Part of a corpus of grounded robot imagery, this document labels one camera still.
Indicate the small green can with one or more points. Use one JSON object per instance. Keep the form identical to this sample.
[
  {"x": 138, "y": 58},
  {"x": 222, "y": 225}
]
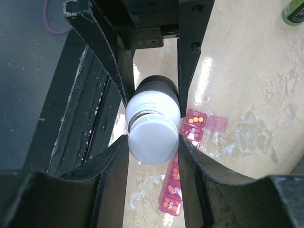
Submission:
[{"x": 293, "y": 13}]

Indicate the white bottle cap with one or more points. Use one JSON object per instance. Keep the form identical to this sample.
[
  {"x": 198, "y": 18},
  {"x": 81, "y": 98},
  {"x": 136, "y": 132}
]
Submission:
[{"x": 153, "y": 139}]

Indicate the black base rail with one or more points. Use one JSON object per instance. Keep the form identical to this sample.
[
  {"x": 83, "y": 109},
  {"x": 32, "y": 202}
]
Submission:
[{"x": 78, "y": 114}]

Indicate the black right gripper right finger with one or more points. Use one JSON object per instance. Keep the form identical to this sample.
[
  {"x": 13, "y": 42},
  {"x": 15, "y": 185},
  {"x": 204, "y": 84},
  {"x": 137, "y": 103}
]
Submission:
[{"x": 215, "y": 196}]

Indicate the white pill bottle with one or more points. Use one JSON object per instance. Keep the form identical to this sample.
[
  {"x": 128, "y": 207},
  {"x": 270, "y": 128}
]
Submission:
[{"x": 154, "y": 95}]

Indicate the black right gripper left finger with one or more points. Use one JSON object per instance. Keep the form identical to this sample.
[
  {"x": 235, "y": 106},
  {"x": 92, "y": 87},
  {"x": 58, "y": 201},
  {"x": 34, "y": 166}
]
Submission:
[{"x": 90, "y": 196}]

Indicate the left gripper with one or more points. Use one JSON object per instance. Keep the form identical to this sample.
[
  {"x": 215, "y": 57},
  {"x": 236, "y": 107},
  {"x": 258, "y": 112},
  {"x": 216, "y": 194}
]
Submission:
[{"x": 111, "y": 28}]

